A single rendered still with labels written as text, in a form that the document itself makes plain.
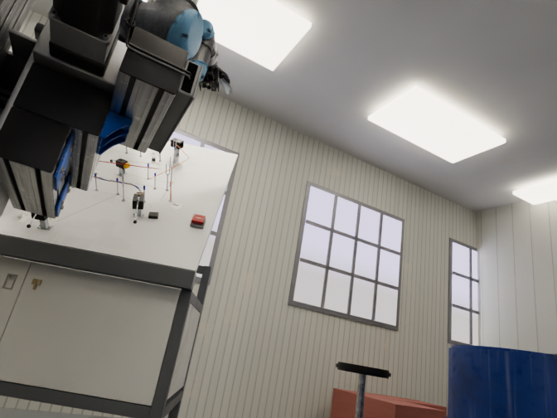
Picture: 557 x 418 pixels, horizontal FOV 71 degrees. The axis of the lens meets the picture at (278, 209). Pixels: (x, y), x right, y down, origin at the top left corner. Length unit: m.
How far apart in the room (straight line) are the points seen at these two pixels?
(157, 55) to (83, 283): 1.07
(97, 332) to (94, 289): 0.15
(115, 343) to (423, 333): 4.03
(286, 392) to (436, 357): 2.03
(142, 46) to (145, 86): 0.06
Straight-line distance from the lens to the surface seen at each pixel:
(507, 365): 1.61
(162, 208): 1.79
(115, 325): 1.55
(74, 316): 1.60
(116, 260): 1.54
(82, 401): 1.58
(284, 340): 3.88
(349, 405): 3.75
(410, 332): 4.90
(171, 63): 0.70
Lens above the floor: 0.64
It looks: 20 degrees up
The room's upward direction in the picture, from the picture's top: 10 degrees clockwise
